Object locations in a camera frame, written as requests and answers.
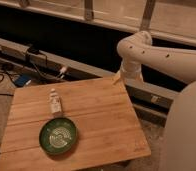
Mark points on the green ceramic bowl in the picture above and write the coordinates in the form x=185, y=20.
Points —
x=58, y=135

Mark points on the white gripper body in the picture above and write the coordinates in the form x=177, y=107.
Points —
x=131, y=70

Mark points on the small white bottle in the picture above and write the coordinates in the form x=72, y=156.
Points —
x=55, y=102

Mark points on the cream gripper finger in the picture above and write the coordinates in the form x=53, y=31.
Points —
x=116, y=78

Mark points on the blue box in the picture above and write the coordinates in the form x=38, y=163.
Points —
x=22, y=80

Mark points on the white plug connector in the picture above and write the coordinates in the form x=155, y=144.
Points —
x=62, y=71

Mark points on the metal rail beam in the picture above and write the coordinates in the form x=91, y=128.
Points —
x=142, y=91

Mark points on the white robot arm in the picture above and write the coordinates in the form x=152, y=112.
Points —
x=178, y=150

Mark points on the black adapter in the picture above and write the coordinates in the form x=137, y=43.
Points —
x=32, y=50

